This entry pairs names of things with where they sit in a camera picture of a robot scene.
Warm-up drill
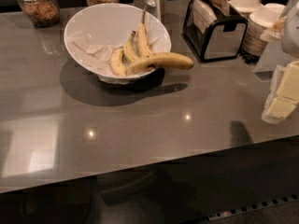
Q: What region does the middle yellow banana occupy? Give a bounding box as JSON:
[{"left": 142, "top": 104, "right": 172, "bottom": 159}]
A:
[{"left": 122, "top": 31, "right": 138, "bottom": 63}]

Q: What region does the upright yellow banana with stem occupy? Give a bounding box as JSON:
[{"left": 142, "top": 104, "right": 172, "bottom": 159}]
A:
[{"left": 137, "top": 8, "right": 152, "bottom": 57}]

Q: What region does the glass jar of granola left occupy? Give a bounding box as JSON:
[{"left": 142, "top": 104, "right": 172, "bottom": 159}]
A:
[{"left": 17, "top": 0, "right": 60, "bottom": 28}]

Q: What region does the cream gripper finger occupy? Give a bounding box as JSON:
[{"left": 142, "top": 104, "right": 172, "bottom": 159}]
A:
[
  {"left": 271, "top": 60, "right": 299, "bottom": 102},
  {"left": 261, "top": 96, "right": 298, "bottom": 124}
]

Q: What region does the long yellow banana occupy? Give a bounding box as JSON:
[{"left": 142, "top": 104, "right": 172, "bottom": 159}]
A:
[{"left": 125, "top": 52, "right": 193, "bottom": 76}]

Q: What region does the white paper liner in bowl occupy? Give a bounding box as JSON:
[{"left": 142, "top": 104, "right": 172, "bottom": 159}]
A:
[{"left": 67, "top": 31, "right": 163, "bottom": 85}]

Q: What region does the stack of paper plates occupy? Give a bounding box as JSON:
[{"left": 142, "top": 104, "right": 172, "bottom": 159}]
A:
[{"left": 242, "top": 3, "right": 285, "bottom": 57}]

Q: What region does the stack of white paper bowls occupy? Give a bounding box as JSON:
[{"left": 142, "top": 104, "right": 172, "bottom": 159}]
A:
[{"left": 229, "top": 0, "right": 263, "bottom": 17}]

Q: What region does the black napkin dispenser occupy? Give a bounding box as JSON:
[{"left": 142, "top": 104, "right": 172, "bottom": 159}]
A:
[{"left": 183, "top": 0, "right": 248, "bottom": 62}]

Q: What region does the floor power strip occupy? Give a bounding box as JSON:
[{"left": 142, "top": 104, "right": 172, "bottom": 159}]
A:
[{"left": 207, "top": 194, "right": 299, "bottom": 221}]

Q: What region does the small yellow banana left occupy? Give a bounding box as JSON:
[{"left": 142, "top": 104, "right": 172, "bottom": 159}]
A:
[{"left": 109, "top": 48, "right": 126, "bottom": 77}]

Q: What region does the white tilted bowl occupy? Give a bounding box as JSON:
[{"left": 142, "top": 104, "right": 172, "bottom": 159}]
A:
[{"left": 64, "top": 2, "right": 172, "bottom": 85}]

